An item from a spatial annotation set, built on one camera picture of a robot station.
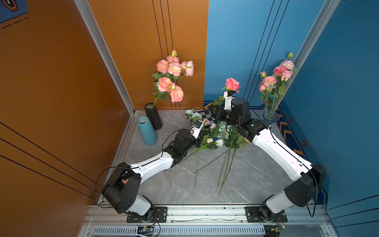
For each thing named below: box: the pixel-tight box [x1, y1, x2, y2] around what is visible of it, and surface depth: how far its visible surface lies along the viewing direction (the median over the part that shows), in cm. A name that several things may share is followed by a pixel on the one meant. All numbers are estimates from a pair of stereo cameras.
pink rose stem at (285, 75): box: [273, 70, 294, 119], surface depth 79 cm
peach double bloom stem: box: [151, 49, 184, 82], surface depth 75 cm
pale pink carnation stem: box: [279, 51, 296, 71], surface depth 83 cm
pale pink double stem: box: [180, 60, 195, 77], surface depth 72 cm
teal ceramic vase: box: [136, 116, 158, 146], surface depth 92 cm
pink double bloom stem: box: [259, 71, 278, 119], surface depth 82 cm
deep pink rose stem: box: [221, 78, 241, 93], surface depth 70 cm
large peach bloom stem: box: [151, 76, 185, 108], surface depth 70 cm
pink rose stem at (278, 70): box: [272, 65, 289, 119], surface depth 84 cm
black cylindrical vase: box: [144, 102, 163, 131], surface depth 100 cm
